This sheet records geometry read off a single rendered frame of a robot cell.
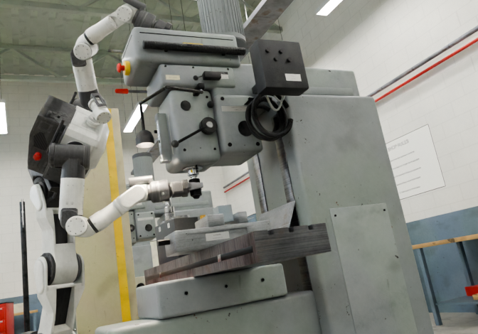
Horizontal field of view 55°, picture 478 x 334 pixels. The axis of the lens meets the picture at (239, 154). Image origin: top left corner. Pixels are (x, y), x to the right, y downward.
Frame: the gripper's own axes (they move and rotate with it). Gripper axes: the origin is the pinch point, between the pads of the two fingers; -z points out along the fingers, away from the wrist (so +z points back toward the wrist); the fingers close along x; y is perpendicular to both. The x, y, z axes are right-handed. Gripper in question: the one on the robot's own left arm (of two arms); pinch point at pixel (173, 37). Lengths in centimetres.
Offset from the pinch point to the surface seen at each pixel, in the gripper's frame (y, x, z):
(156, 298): -108, 17, -34
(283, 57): -8, 35, -42
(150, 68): -24.0, 7.3, 2.6
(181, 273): -95, 5, -42
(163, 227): -74, -29, -33
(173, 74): -24.4, 12.4, -6.7
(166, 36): -10.6, 13.4, 2.6
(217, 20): 15.3, 6.3, -13.9
